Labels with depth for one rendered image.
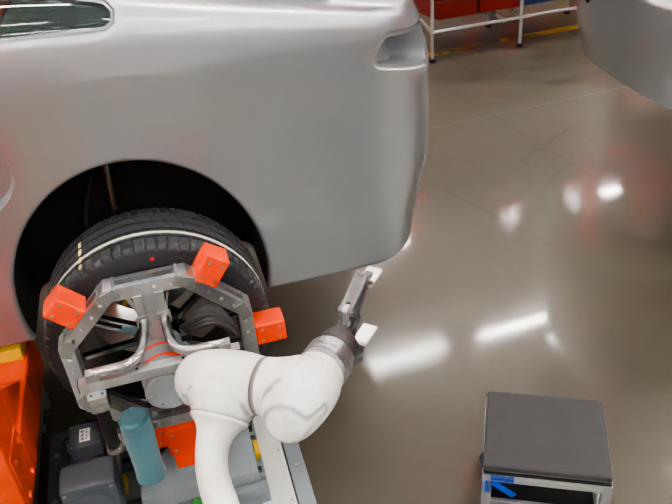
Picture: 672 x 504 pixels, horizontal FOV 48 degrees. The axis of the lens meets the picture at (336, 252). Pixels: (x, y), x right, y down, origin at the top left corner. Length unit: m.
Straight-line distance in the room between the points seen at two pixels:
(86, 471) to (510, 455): 1.36
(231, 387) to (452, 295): 2.56
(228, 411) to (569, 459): 1.53
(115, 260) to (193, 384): 0.90
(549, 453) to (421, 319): 1.22
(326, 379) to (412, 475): 1.74
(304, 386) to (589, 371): 2.31
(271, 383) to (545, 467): 1.47
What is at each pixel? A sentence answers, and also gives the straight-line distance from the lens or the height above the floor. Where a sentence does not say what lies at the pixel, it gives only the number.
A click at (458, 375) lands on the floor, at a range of 3.32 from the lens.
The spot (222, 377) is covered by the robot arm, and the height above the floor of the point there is 1.42.
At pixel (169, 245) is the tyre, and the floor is 1.16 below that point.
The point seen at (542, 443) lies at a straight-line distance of 2.63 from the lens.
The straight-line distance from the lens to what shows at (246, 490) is 2.79.
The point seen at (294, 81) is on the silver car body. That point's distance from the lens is 2.29.
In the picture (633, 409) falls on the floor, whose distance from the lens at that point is 3.29.
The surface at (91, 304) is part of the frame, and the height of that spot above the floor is 1.08.
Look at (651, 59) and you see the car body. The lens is 3.76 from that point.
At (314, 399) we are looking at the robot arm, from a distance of 1.22.
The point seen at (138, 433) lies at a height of 0.71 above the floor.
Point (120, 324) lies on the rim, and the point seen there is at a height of 0.92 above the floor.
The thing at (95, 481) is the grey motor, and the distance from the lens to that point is 2.62.
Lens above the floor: 2.29
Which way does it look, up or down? 34 degrees down
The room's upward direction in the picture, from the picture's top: 5 degrees counter-clockwise
